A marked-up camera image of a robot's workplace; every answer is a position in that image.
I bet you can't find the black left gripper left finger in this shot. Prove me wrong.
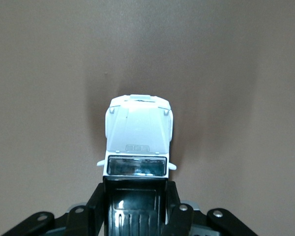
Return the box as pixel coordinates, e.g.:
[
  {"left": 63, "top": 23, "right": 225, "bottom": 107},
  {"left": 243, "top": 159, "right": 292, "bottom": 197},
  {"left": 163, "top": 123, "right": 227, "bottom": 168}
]
[{"left": 1, "top": 180, "right": 106, "bottom": 236}]

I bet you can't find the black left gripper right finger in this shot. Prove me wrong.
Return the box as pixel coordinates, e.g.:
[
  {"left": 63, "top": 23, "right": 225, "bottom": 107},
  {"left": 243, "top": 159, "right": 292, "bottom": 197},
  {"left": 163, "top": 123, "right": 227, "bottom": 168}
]
[{"left": 162, "top": 180, "right": 259, "bottom": 236}]

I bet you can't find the white jeep toy black roof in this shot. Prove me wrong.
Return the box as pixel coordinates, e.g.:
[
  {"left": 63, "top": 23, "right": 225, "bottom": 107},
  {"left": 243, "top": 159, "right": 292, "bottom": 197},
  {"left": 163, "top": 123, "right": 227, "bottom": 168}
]
[{"left": 96, "top": 94, "right": 177, "bottom": 236}]

